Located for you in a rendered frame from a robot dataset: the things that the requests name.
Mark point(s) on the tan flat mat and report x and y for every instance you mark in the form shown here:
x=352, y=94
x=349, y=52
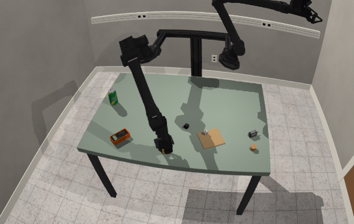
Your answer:
x=213, y=138

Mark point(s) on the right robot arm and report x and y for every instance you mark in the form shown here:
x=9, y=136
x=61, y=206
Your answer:
x=129, y=52

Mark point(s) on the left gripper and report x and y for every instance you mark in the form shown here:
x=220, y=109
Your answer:
x=313, y=16

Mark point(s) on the green soda can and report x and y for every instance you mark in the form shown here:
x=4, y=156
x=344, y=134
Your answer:
x=112, y=96

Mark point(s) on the small orange-brown cylinder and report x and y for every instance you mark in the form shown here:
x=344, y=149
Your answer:
x=253, y=147

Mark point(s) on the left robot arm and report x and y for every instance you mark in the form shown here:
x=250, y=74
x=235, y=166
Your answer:
x=238, y=49

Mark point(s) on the orange multimeter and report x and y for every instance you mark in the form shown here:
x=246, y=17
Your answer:
x=119, y=136

